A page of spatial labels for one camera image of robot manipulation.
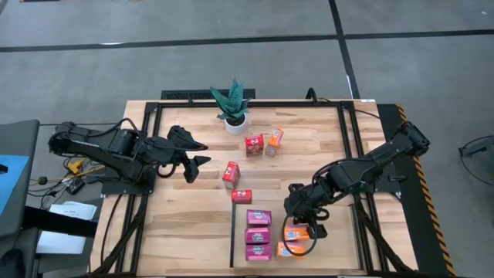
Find yellow cable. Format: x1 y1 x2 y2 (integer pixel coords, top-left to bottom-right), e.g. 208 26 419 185
67 157 105 177

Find orange Mini Wheats box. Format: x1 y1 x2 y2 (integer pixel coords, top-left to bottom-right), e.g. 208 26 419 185
265 127 285 158
276 241 306 259
283 225 311 242

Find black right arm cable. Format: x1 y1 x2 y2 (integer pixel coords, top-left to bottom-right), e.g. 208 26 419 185
281 214 318 257

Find green snake plant white pot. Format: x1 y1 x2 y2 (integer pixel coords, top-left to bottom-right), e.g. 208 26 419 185
209 78 252 136

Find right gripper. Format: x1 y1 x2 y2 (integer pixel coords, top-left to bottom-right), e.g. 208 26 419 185
284 184 331 240

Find blue sheet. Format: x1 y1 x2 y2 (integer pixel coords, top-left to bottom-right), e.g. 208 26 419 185
0 154 31 217

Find black aluminium table frame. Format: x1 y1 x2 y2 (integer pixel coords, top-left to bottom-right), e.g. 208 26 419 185
88 100 420 277

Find black bar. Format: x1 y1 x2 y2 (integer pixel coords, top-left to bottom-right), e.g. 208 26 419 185
22 206 98 237

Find black cable bundle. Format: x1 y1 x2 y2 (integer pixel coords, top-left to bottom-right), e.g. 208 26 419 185
353 192 416 276
88 192 150 276

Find red Froot Loops box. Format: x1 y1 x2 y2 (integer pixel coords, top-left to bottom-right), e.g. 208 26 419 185
230 188 253 205
222 161 242 190
244 134 266 158

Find white paper sheets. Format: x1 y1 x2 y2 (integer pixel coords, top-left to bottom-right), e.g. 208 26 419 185
36 200 98 255

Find grey cabinet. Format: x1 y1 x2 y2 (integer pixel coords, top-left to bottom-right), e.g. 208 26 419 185
0 119 41 239

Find pink Raisin Bran box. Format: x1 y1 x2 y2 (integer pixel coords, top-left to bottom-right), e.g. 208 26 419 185
245 243 273 262
245 208 272 227
244 226 272 245

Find thin black cable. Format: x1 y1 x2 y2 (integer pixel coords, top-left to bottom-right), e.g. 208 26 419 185
318 97 381 119

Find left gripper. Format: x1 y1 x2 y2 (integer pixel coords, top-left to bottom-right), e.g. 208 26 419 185
154 125 212 185

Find black mat yellow striped edge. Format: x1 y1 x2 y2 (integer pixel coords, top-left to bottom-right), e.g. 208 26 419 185
376 103 457 277

